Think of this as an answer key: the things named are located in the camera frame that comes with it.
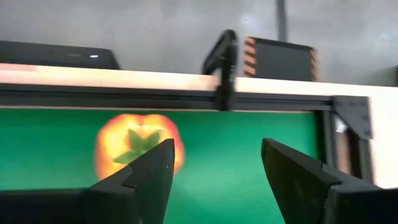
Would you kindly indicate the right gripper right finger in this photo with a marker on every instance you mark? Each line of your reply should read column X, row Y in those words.
column 311, row 193

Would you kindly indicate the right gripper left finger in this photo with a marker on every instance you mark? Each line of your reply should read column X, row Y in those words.
column 124, row 199

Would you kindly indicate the orange yellow peach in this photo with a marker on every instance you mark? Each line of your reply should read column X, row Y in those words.
column 115, row 143

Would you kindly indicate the green table mat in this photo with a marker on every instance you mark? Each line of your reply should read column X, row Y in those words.
column 217, row 174

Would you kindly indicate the black box with hazard stripes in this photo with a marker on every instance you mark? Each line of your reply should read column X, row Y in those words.
column 280, row 59

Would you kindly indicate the black table edge clamp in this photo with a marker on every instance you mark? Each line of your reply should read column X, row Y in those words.
column 225, row 71

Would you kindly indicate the black flat device with light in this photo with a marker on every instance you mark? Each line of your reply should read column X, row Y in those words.
column 46, row 56

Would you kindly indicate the black triangular corner bracket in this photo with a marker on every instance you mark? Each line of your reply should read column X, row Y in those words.
column 354, row 115

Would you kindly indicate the black aluminium table frame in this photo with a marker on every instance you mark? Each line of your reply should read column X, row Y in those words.
column 124, row 98

